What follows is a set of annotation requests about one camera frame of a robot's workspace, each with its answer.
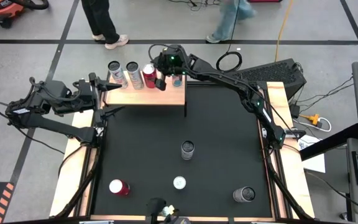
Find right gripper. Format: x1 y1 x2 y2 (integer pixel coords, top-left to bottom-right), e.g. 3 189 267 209
152 44 195 92

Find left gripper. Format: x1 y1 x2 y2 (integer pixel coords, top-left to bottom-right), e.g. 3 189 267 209
73 72 126 127

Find tall red Coca-Cola can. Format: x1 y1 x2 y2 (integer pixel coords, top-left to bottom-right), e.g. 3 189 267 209
142 63 158 89

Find blue Red Bull can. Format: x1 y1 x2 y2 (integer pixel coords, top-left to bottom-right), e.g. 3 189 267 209
171 74 183 88

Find Celsius Tropical Vibe can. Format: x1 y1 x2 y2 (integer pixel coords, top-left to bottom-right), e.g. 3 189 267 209
126 61 145 91

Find Celsius Peach Vibe can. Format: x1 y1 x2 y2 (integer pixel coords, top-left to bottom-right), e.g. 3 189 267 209
108 60 129 90

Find silver Celsius can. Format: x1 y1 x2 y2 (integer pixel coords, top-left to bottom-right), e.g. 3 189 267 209
232 185 256 203

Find black table mat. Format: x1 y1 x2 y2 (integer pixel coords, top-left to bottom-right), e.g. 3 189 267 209
91 82 273 218

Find white Celsius can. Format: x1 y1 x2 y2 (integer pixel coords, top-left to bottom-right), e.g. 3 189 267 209
180 140 195 161

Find person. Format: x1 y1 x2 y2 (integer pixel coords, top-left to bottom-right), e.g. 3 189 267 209
80 0 130 50
205 0 258 44

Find short red soda can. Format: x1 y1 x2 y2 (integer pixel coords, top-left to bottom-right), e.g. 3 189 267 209
108 179 131 198

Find Red Bull Sugarfree can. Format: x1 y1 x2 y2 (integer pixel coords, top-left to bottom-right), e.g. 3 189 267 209
172 175 187 191

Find black computer tower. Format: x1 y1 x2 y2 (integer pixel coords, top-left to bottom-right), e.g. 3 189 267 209
221 58 308 101

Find black power adapter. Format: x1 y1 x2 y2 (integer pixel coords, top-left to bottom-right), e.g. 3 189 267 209
288 103 301 119

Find orange power splitter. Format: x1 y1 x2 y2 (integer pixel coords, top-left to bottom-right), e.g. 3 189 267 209
299 113 323 129

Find white paper sheet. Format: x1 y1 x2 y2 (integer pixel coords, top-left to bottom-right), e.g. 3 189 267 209
296 133 326 174

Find black beam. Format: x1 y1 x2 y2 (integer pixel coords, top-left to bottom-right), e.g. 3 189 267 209
299 123 358 162

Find wooden shelf black frame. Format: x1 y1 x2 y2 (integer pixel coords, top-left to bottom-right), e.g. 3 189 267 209
100 66 188 118

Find black coiled cable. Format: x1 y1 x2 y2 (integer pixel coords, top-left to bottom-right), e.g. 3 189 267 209
214 0 243 75

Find tangled black cables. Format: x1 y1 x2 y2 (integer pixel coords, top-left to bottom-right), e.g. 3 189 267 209
166 0 226 12

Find black frame strut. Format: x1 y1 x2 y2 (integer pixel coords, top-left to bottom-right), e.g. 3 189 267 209
264 155 315 222
47 146 103 224

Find black vacuum hose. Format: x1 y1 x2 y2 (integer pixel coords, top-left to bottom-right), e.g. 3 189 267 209
9 0 50 11

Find yellow cable tag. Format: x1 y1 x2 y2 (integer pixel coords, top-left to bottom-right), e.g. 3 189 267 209
162 204 176 218

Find yellow extension cable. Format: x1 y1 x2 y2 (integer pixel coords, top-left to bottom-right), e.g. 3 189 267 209
273 0 293 62

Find white cable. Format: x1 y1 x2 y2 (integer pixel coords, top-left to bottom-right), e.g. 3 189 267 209
293 116 333 133

